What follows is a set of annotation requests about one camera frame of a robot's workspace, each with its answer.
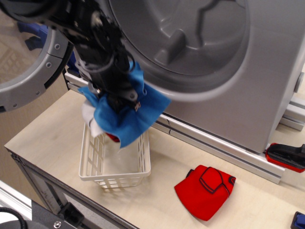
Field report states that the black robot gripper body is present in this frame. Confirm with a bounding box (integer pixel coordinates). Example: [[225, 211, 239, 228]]
[[75, 45, 139, 101]]

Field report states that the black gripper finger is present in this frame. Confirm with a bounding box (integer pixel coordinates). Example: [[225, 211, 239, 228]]
[[107, 94, 141, 113]]

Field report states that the blue cloth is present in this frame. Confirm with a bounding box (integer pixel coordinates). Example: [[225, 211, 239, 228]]
[[78, 62, 171, 148]]

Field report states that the white cloth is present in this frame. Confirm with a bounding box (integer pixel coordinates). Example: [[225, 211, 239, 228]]
[[81, 100, 104, 137]]

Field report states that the small red cloth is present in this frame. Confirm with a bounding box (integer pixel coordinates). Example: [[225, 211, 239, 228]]
[[106, 133, 120, 143]]

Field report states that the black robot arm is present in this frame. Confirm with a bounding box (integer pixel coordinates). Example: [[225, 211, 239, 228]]
[[0, 0, 141, 113]]

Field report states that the white plastic laundry basket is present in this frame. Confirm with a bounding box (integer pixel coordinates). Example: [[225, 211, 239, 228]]
[[79, 125, 151, 189]]

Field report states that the grey toy washing machine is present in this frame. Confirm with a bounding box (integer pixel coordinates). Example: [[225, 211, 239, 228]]
[[98, 0, 305, 153]]

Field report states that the round grey washer door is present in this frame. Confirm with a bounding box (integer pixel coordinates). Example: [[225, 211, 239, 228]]
[[0, 21, 73, 113]]

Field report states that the red garment with dark trim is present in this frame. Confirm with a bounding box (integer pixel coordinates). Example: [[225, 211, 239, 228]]
[[174, 165, 236, 221]]

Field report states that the red and black clamp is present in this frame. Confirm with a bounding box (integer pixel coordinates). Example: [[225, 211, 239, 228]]
[[265, 143, 305, 173]]

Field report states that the blue and black clamp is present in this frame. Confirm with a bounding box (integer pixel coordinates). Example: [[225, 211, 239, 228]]
[[290, 211, 305, 229]]

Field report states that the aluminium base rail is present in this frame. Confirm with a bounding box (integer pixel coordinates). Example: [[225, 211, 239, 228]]
[[64, 71, 286, 185]]

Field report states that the aluminium table frame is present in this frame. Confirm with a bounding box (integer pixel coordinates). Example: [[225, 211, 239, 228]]
[[10, 151, 137, 229]]

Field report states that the black bracket with bolt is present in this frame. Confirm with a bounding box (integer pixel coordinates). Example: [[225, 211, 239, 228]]
[[31, 201, 85, 229]]

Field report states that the black cable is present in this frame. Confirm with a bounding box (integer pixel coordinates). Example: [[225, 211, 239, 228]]
[[0, 207, 27, 229]]

